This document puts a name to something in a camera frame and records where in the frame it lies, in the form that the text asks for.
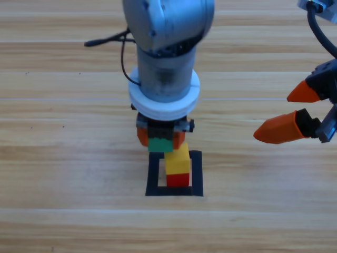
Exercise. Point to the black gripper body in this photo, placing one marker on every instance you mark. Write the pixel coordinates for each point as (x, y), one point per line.
(326, 81)
(160, 131)

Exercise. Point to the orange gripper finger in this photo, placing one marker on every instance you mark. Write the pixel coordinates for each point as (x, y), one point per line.
(143, 137)
(281, 129)
(302, 95)
(179, 138)

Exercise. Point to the green wooden cube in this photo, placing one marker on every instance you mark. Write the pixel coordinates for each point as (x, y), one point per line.
(160, 146)

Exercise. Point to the yellow wooden cube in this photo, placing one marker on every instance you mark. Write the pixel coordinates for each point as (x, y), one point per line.
(177, 163)

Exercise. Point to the black tape square outline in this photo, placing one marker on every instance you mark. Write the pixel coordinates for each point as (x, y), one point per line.
(152, 174)

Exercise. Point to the red wooden cube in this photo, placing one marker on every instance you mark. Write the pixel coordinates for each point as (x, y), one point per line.
(177, 180)

